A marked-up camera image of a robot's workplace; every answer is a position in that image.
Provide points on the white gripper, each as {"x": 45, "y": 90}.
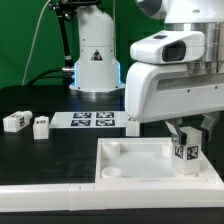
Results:
{"x": 155, "y": 93}

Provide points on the white square table top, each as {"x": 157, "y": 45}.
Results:
{"x": 142, "y": 160}

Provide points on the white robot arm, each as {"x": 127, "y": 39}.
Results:
{"x": 96, "y": 72}

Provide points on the white L-shaped obstacle fence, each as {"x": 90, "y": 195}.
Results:
{"x": 74, "y": 197}

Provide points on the white tag sheet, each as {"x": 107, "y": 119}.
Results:
{"x": 78, "y": 120}

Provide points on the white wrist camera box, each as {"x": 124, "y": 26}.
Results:
{"x": 169, "y": 47}

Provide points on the black camera stand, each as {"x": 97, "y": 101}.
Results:
{"x": 65, "y": 11}

